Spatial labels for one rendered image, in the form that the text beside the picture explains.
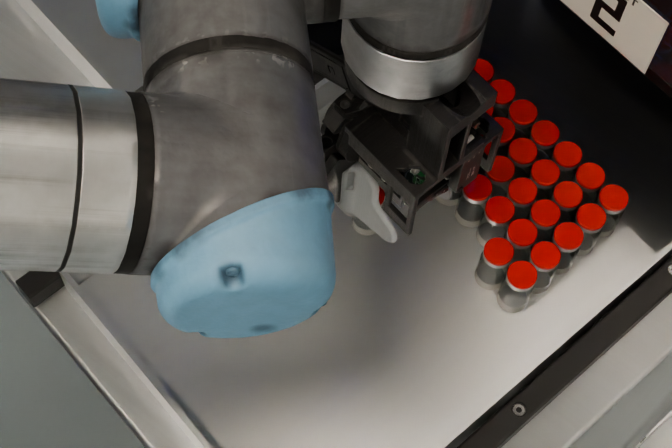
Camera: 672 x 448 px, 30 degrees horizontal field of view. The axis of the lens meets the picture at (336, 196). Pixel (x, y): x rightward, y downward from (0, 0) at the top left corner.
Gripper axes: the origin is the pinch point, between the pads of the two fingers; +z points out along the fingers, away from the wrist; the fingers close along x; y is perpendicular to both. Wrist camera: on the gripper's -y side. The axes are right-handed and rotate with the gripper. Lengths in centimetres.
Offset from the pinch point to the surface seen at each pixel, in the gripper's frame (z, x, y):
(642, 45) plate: -8.1, 17.9, 6.8
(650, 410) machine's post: 35.5, 18.2, 22.3
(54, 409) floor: 93, -21, -34
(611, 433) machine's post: 47, 18, 21
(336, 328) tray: 5.1, -7.0, 5.2
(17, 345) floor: 93, -20, -45
